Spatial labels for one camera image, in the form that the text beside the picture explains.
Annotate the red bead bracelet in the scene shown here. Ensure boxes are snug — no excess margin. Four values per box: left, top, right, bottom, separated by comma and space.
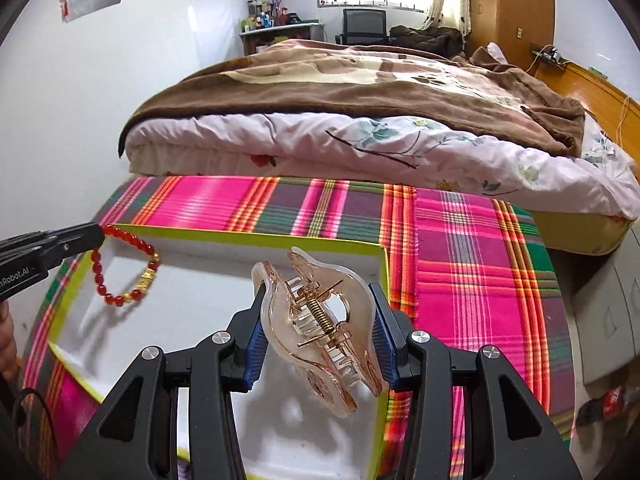
90, 224, 162, 308

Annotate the beige gold hair claw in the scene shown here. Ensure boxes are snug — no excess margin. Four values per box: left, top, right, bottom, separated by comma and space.
252, 247, 388, 418

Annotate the person left hand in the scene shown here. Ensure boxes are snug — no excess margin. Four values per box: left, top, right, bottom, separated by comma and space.
0, 300, 18, 382

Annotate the red soda bottle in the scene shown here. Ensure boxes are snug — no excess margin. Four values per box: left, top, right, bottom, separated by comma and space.
575, 386, 639, 428

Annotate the yellow-green shallow box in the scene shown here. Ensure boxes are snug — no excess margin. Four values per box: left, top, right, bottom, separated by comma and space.
49, 226, 388, 479

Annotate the grey drawer cabinet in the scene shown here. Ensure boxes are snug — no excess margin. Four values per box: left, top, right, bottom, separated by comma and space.
572, 226, 639, 384

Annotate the pink plaid tablecloth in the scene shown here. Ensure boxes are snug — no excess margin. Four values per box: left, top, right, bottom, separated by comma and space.
19, 174, 576, 480

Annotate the brown fleece blanket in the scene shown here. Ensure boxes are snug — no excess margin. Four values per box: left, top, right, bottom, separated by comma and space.
118, 39, 586, 157

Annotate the cluttered desk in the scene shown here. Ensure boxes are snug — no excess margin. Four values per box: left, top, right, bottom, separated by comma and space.
239, 0, 324, 55

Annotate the wooden headboard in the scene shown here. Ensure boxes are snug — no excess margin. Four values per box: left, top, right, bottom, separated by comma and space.
534, 62, 640, 167

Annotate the black office chair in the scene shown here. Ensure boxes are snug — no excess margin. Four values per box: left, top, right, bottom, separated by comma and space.
335, 8, 390, 46

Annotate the dark clothes pile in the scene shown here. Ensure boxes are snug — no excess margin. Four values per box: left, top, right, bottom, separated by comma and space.
390, 25, 464, 58

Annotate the wooden wardrobe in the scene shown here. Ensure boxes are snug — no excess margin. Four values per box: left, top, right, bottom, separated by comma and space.
465, 0, 555, 70

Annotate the power strip with cables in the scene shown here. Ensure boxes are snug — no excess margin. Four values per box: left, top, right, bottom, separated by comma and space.
526, 44, 568, 74

